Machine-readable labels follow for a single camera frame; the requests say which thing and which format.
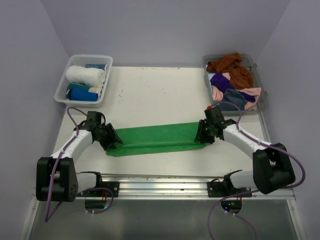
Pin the clear plastic bin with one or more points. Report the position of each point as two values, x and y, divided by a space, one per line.
247 61

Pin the pink towel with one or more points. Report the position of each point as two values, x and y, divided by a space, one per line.
253 91

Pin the white plastic basket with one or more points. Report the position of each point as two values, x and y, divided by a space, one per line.
81 60

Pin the teal and cream rolled towel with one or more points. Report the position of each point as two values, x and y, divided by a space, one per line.
84 88

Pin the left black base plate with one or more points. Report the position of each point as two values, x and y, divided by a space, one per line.
105 190

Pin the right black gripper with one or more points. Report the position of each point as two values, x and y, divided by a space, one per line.
200 136

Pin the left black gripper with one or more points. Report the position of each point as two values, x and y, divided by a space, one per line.
113 137

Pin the blue rolled towel front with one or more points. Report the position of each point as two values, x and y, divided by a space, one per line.
79 95

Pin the light blue towel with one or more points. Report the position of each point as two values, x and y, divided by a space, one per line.
210 75

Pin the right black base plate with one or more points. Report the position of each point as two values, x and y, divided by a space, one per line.
217 188

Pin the green towel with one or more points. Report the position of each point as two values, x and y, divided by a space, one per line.
156 139

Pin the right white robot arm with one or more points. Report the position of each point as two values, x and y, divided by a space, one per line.
271 166

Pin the purple towel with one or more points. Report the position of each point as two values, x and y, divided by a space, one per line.
220 84

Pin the teal rolled towel with swirl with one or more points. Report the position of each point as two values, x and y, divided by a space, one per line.
103 67

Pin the brown towel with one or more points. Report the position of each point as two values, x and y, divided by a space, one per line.
240 76

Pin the white towel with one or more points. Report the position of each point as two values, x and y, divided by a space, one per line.
92 77

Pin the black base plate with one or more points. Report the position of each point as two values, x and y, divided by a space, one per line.
217 188
105 190

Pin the aluminium mounting rail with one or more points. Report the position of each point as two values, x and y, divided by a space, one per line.
139 187

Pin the dark grey-blue towel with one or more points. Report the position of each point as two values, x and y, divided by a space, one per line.
232 100

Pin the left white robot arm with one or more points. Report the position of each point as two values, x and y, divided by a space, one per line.
56 176

